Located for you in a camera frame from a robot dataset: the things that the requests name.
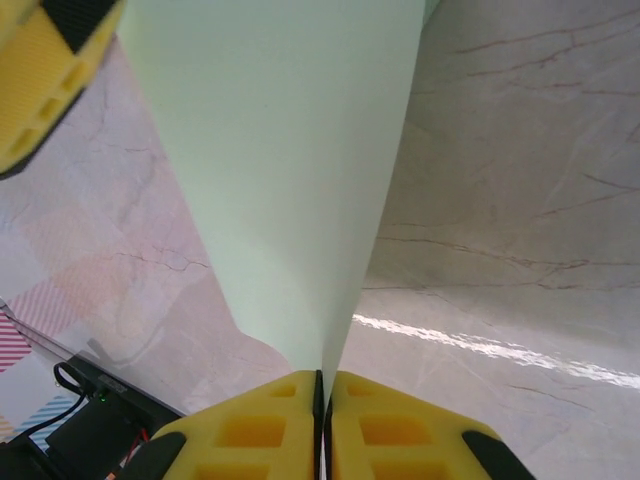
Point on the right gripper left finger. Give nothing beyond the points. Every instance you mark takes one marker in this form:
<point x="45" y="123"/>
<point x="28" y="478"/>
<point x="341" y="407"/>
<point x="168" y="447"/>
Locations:
<point x="250" y="440"/>

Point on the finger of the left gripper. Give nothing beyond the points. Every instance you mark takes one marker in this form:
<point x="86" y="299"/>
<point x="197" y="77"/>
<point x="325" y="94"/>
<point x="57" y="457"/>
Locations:
<point x="30" y="75"/>

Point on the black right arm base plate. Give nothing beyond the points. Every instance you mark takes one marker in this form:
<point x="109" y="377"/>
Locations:
<point x="130" y="400"/>

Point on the light green paper sheet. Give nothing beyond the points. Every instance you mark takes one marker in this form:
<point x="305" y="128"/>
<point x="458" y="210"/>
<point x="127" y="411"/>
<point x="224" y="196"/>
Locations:
<point x="280" y="175"/>

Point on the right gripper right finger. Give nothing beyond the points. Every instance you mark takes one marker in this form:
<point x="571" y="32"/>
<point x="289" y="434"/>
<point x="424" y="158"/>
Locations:
<point x="395" y="440"/>

